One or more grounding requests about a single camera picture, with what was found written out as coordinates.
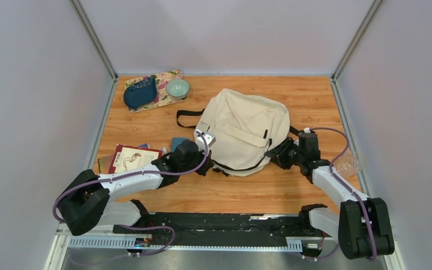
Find cream canvas backpack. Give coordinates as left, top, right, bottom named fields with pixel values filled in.
left=176, top=88, right=291, bottom=177

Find red white cover book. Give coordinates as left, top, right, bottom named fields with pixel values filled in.
left=109, top=145, right=163, bottom=173

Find floral pattern tray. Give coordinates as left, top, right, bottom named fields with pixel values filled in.
left=124, top=69, right=187, bottom=113

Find light green ceramic bowl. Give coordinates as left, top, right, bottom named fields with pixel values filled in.
left=166, top=79, right=190, bottom=99

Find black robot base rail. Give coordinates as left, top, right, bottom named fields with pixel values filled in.
left=112, top=211, right=327, bottom=248

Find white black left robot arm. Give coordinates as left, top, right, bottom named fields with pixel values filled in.
left=52, top=133, right=216, bottom=236

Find small blue wallet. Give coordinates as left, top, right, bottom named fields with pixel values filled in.
left=171, top=137, right=189, bottom=152

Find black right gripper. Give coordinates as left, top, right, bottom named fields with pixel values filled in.
left=263, top=137, right=304, bottom=170

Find clear glass cup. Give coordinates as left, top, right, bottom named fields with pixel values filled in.
left=334, top=150, right=365, bottom=179

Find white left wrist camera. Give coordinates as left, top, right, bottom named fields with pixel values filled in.
left=194, top=129, right=216, bottom=150

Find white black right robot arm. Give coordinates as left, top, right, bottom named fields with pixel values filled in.
left=266, top=129, right=395, bottom=259

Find dark blue leaf-shaped dish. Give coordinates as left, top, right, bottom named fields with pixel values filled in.
left=123, top=75, right=158, bottom=110

